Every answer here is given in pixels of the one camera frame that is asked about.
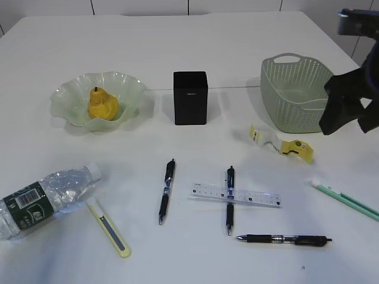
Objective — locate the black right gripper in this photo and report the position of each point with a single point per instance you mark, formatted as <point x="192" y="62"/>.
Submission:
<point x="344" y="97"/>

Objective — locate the yellow pear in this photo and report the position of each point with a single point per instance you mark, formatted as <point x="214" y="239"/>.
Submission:
<point x="102" y="104"/>

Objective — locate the clear plastic water bottle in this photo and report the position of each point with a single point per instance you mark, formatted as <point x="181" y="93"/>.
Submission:
<point x="57" y="192"/>

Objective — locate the green woven plastic basket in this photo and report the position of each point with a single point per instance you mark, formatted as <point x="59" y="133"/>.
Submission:
<point x="292" y="89"/>

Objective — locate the black gel pen middle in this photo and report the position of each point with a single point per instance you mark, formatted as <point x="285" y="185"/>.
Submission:
<point x="229" y="207"/>

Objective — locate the black gel pen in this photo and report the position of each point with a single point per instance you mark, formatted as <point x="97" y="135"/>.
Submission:
<point x="229" y="207"/>
<point x="169" y="175"/>
<point x="298" y="240"/>

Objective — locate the black gel pen bottom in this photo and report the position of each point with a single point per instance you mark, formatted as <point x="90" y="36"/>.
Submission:
<point x="298" y="240"/>

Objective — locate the black square pen holder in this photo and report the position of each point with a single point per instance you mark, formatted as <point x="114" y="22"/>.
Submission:
<point x="190" y="98"/>

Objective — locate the clear plastic ruler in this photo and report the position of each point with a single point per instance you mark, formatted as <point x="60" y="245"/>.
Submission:
<point x="236" y="196"/>

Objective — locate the black gel pen left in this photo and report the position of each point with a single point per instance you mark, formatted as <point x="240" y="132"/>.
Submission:
<point x="169" y="175"/>

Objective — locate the yellow utility knife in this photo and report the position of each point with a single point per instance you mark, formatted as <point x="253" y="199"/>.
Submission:
<point x="108" y="228"/>

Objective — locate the green wavy glass plate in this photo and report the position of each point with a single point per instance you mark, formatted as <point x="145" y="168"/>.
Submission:
<point x="70" y="100"/>

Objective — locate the green white mechanical pencil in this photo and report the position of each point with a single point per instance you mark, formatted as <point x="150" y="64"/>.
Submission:
<point x="346" y="199"/>

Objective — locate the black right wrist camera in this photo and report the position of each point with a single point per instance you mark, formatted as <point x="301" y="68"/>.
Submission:
<point x="358" y="22"/>

